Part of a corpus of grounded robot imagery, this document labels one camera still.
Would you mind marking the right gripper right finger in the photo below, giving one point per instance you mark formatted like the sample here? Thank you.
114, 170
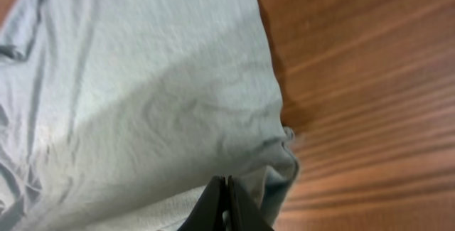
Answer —
244, 214

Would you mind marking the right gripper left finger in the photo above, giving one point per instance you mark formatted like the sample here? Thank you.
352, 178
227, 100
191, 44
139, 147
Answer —
207, 214

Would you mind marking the light blue t-shirt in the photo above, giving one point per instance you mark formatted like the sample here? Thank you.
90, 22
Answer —
115, 114

